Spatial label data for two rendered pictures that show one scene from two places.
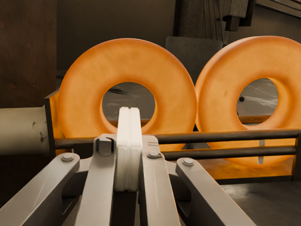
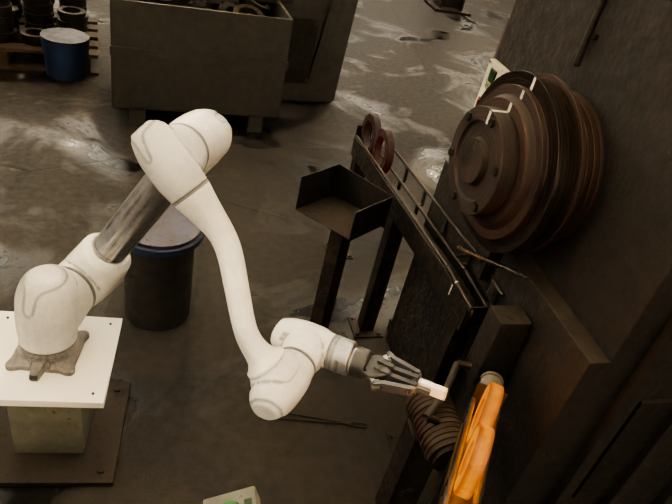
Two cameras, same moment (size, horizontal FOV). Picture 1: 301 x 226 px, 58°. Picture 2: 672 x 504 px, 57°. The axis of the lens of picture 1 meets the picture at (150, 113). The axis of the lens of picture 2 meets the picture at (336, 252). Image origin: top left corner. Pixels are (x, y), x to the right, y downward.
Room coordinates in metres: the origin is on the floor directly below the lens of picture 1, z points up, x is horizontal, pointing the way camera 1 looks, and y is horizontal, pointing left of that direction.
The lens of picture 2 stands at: (0.27, -1.07, 1.76)
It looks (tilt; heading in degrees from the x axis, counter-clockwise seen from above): 35 degrees down; 111
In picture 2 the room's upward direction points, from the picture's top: 14 degrees clockwise
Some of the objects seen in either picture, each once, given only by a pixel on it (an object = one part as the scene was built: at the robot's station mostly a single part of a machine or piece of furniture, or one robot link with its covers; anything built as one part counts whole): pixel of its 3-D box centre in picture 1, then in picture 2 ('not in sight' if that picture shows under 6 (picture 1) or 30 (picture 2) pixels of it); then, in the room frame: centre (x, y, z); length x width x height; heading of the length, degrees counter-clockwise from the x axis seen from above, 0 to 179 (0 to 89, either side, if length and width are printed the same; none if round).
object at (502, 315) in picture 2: not in sight; (497, 346); (0.27, 0.32, 0.68); 0.11 x 0.08 x 0.24; 41
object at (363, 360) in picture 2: not in sight; (370, 366); (0.02, 0.00, 0.70); 0.09 x 0.08 x 0.07; 6
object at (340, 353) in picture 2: not in sight; (342, 356); (-0.05, -0.01, 0.69); 0.09 x 0.06 x 0.09; 96
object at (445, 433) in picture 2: not in sight; (418, 469); (0.22, 0.15, 0.27); 0.22 x 0.13 x 0.53; 131
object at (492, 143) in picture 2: not in sight; (479, 161); (0.03, 0.42, 1.11); 0.28 x 0.06 x 0.28; 131
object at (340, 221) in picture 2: not in sight; (328, 266); (-0.42, 0.71, 0.36); 0.26 x 0.20 x 0.72; 166
